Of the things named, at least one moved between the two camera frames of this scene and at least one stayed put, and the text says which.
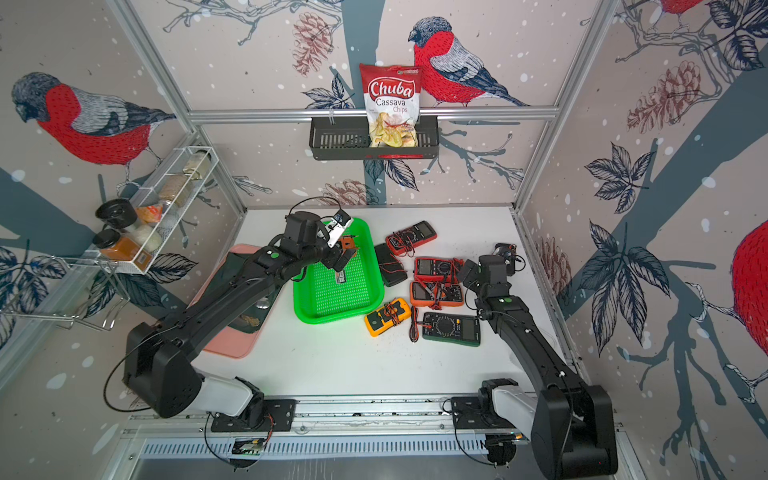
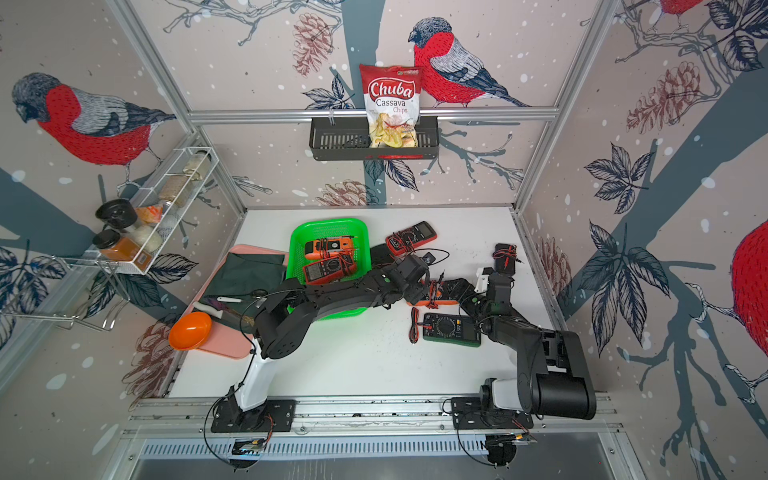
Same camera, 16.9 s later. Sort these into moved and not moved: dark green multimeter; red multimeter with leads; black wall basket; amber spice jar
Moved: red multimeter with leads
Not moved: dark green multimeter; amber spice jar; black wall basket
